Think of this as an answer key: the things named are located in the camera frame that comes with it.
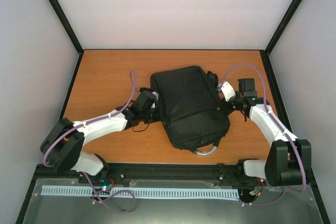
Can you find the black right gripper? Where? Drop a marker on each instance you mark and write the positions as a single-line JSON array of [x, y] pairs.
[[227, 109]]

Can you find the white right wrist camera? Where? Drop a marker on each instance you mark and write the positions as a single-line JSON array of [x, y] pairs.
[[227, 90]]

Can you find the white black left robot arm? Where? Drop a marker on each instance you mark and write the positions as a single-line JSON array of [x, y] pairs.
[[62, 148]]

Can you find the small green lit circuit board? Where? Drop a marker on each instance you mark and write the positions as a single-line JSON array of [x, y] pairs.
[[105, 186]]

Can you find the black left frame post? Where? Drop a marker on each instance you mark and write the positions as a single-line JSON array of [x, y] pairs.
[[66, 25]]

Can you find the light blue cable duct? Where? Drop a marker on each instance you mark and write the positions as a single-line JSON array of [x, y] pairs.
[[141, 193]]

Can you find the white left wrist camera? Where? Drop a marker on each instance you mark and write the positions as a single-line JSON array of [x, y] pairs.
[[156, 99]]

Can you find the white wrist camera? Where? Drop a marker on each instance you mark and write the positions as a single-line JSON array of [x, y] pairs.
[[156, 99], [227, 90]]

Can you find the black frame post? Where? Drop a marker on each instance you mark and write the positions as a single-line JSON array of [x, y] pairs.
[[291, 10], [66, 25]]

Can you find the black student backpack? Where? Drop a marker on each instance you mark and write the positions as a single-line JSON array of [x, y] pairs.
[[190, 109]]

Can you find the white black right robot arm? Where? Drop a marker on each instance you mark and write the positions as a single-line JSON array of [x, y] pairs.
[[289, 159]]

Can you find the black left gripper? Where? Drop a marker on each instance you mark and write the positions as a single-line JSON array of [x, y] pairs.
[[158, 118]]

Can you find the black right frame post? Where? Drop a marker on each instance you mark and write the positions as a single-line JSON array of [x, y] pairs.
[[291, 10]]

